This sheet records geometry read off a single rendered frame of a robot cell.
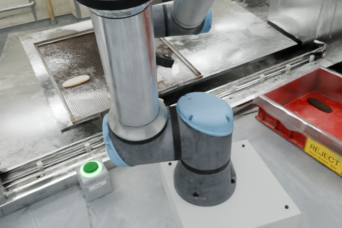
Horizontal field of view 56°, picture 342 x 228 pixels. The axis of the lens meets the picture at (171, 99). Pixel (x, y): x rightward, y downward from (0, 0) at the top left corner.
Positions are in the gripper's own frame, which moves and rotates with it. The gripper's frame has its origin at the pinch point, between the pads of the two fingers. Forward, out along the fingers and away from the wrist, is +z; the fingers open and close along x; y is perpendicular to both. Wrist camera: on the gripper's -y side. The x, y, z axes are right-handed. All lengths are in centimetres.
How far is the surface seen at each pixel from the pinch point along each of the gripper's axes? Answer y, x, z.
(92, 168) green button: 24.1, 14.3, 3.2
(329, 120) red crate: -51, 29, 11
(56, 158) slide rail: 30.9, -1.3, 8.8
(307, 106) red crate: -52, 20, 11
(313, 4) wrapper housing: -80, -6, -12
